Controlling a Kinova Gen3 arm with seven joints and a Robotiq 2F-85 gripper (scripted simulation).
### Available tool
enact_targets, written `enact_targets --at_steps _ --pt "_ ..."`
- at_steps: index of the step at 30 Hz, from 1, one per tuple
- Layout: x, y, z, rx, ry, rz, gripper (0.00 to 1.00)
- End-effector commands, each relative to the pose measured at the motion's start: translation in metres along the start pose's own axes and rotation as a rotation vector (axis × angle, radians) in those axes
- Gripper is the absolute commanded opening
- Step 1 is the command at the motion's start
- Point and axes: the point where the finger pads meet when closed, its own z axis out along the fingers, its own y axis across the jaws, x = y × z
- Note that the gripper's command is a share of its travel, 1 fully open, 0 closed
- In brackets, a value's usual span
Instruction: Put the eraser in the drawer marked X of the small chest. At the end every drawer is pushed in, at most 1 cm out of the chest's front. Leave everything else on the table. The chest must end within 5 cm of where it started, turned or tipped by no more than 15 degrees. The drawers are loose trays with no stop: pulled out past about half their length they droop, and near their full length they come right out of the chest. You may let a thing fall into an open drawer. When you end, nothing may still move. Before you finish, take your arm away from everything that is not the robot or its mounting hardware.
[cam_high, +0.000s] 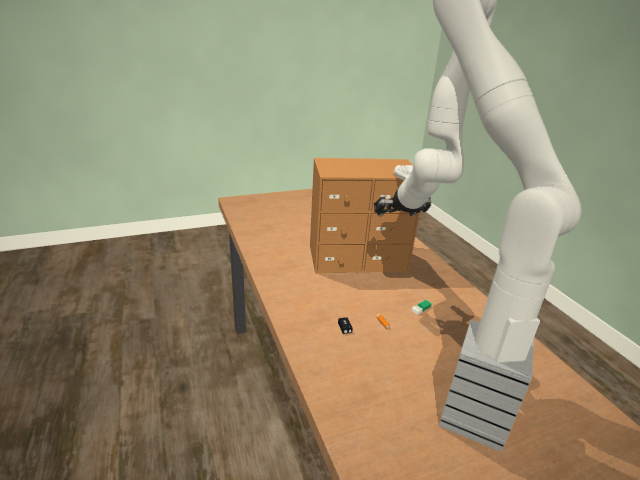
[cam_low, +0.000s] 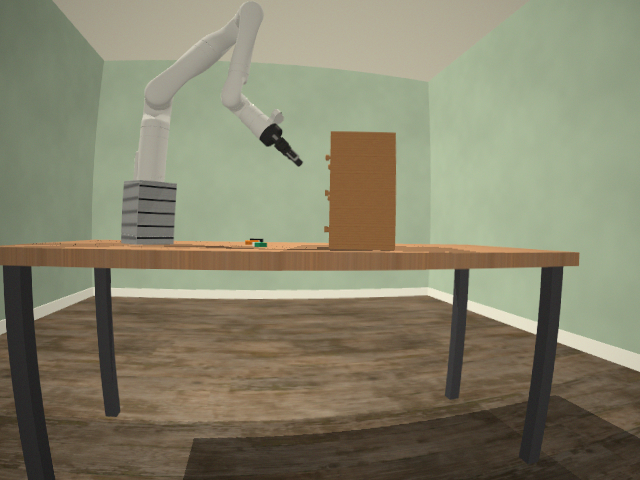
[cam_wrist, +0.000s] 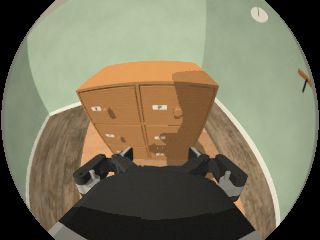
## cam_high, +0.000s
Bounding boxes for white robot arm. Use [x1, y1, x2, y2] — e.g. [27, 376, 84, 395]
[394, 0, 581, 362]

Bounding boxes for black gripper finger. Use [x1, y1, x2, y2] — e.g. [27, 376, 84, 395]
[374, 197, 401, 217]
[410, 198, 431, 216]

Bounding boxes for black nine-volt battery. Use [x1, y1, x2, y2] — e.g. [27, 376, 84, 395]
[338, 317, 353, 334]

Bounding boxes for brown wooden drawer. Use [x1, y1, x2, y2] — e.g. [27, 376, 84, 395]
[319, 213, 368, 243]
[368, 213, 417, 242]
[321, 179, 372, 211]
[317, 244, 364, 272]
[371, 180, 404, 211]
[364, 243, 411, 271]

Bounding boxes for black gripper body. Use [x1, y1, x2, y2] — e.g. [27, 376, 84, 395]
[390, 188, 419, 213]

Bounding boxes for brown wooden chest of drawers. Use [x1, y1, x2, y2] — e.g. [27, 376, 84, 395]
[310, 158, 420, 273]

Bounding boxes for green and white eraser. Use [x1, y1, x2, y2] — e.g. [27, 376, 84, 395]
[412, 300, 432, 315]

